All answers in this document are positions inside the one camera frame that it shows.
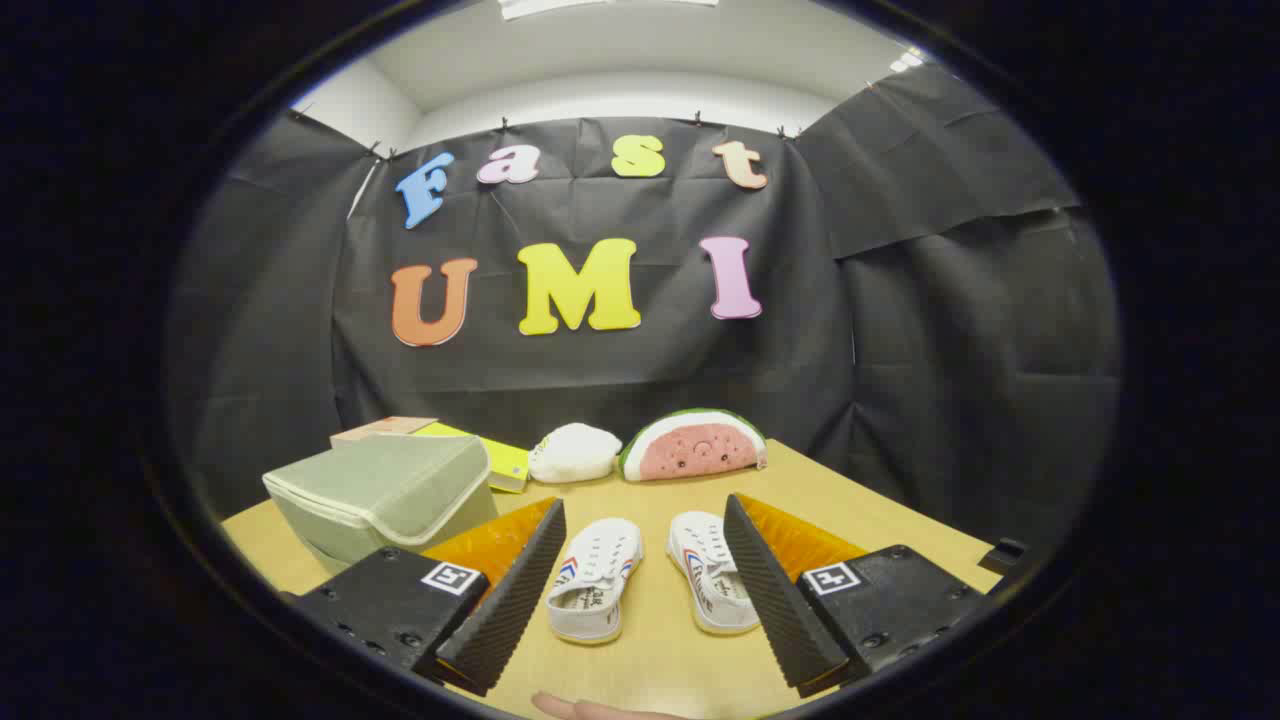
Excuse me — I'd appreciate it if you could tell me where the beige book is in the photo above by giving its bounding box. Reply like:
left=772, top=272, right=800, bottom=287
left=330, top=416, right=439, bottom=449

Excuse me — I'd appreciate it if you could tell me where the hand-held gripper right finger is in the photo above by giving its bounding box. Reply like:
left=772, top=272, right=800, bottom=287
left=723, top=492, right=988, bottom=700

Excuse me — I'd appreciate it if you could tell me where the white striped canvas shoe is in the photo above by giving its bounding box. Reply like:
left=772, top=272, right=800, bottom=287
left=667, top=510, right=763, bottom=636
left=545, top=517, right=644, bottom=645

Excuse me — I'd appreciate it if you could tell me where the watermelon slice plush toy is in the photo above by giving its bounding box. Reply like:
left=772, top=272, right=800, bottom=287
left=617, top=408, right=769, bottom=483

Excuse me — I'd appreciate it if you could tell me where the pale green fabric storage box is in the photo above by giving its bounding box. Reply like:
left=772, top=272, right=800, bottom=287
left=262, top=432, right=498, bottom=576

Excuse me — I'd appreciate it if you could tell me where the yellow book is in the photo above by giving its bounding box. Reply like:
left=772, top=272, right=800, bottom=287
left=415, top=421, right=531, bottom=494

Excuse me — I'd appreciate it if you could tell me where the black table clamp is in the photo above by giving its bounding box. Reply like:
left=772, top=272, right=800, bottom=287
left=978, top=538, right=1031, bottom=576

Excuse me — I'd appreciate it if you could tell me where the white plush toy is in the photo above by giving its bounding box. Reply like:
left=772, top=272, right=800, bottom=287
left=527, top=423, right=623, bottom=485

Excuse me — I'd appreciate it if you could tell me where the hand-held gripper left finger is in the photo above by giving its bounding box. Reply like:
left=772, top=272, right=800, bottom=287
left=293, top=497, right=568, bottom=699

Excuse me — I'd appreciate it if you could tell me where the ceiling light panel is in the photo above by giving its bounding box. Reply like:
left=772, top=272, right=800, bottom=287
left=498, top=0, right=721, bottom=21

